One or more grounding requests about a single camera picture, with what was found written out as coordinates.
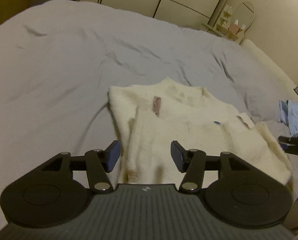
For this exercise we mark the pink tissue box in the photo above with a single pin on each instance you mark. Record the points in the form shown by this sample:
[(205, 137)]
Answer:
[(233, 28)]

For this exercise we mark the long cream bolster pillow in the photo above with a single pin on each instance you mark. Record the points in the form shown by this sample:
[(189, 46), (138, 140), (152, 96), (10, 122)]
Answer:
[(269, 64)]

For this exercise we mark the oval vanity mirror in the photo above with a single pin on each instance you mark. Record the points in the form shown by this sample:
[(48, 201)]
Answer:
[(243, 15)]

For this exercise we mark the white bedside shelf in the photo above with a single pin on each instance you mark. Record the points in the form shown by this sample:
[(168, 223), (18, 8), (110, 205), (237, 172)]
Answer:
[(220, 28)]

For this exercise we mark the grey bed sheet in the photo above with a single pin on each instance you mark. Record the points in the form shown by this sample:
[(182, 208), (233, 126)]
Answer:
[(59, 59)]

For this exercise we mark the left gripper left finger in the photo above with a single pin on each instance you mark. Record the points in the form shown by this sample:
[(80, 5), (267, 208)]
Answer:
[(99, 163)]

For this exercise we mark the light blue shirt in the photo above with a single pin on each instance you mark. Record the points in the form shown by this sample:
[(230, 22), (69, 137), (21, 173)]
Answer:
[(289, 116)]

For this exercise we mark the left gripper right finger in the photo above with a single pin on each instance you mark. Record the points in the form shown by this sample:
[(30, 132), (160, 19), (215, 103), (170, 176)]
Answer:
[(191, 163)]

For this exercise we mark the cream knit striped sweater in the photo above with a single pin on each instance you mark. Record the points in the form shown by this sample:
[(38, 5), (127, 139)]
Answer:
[(149, 118)]

